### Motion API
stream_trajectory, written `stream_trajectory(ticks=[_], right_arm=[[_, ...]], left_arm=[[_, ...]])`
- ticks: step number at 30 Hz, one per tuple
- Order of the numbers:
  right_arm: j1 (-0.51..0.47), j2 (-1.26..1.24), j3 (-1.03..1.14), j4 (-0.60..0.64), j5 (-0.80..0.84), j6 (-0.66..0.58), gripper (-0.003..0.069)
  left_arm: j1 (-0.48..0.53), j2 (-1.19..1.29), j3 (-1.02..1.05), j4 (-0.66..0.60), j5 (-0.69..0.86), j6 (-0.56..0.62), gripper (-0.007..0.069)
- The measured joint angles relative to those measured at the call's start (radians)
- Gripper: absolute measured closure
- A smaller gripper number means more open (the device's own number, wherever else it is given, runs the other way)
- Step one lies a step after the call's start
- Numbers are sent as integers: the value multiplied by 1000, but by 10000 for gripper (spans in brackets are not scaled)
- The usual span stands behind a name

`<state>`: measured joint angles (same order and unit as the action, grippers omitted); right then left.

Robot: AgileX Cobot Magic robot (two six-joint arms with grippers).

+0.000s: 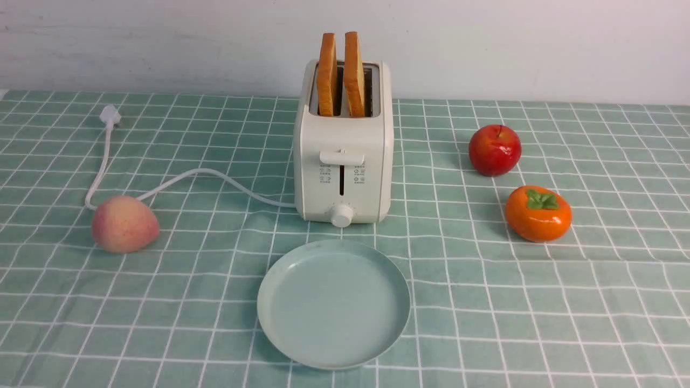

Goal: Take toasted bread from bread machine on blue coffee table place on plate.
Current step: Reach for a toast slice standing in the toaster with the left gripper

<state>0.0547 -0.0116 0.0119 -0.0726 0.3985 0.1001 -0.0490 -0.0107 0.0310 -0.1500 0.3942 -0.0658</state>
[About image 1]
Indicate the toast slice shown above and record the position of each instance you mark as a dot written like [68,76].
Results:
[353,75]
[327,76]

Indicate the white two-slot toaster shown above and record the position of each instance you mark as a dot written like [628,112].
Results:
[343,165]

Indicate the light green round plate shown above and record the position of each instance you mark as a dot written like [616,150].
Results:
[333,304]

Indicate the red apple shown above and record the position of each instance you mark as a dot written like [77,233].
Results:
[494,150]

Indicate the orange persimmon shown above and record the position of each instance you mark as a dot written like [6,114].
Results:
[538,214]

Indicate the pink peach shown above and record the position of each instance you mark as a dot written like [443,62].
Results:
[124,224]

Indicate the green checkered tablecloth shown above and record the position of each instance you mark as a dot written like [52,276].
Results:
[605,305]

